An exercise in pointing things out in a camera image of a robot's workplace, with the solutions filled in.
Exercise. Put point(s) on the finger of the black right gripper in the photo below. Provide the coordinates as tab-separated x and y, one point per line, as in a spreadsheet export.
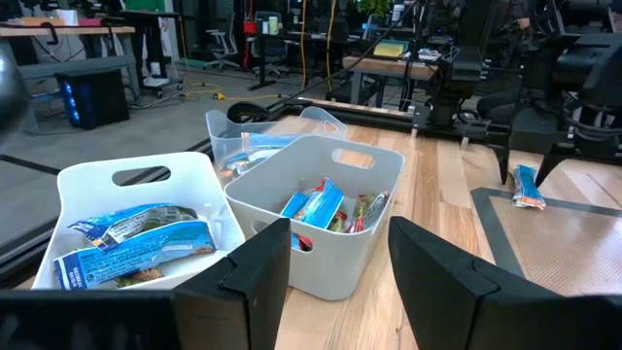
500	160
554	163

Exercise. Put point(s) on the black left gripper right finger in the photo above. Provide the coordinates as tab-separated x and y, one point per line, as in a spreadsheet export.
486	316

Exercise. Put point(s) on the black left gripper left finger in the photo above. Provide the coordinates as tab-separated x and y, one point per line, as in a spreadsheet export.
121	321

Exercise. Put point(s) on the light blue granola bar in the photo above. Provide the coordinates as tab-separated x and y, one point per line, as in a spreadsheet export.
136	253

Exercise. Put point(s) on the blue purple granola bar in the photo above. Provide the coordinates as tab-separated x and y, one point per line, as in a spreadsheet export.
131	223

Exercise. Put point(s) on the red green granola bar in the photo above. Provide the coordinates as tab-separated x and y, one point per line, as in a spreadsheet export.
369	209

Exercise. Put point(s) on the blue pink granola bar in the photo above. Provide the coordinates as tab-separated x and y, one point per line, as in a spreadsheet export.
318	206

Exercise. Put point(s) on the green orange Chewy granola bar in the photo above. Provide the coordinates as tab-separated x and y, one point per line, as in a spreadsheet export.
240	165

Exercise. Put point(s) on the red blue granola bar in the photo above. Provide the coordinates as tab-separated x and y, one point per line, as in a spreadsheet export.
301	242

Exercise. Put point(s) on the green light-blue granola bar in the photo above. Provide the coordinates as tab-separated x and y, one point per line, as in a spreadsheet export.
272	142

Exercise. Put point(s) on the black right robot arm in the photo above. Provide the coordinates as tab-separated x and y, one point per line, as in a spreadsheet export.
457	73

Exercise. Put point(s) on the blue orange granola bar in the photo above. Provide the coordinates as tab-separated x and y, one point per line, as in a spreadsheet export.
527	187

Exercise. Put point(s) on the tan mat black border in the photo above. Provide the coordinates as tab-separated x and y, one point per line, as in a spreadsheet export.
559	243

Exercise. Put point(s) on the white plastic bin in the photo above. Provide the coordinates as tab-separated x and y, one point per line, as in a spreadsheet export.
97	189

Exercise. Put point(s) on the wooden table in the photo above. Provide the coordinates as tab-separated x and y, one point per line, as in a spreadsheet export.
384	68

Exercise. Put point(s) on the yellow pad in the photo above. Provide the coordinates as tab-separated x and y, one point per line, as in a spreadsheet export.
389	49

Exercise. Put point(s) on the grey plastic bin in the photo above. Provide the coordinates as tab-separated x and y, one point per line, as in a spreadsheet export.
330	272

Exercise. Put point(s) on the clear plastic bin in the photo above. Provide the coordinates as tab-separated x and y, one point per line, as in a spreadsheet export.
223	131

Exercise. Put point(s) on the black computer tower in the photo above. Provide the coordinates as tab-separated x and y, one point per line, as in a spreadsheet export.
92	97

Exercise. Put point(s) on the grey exercise ball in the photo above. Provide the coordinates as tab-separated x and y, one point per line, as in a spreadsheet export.
10	92

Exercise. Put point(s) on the grey bench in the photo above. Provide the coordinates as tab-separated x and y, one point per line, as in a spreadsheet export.
78	65

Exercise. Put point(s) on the white office chair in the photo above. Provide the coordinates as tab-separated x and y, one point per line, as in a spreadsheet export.
223	48

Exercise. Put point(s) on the wooden desk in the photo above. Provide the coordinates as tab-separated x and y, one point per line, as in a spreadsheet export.
73	30

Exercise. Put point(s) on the black curved bracket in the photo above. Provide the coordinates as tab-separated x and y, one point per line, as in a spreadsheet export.
248	112

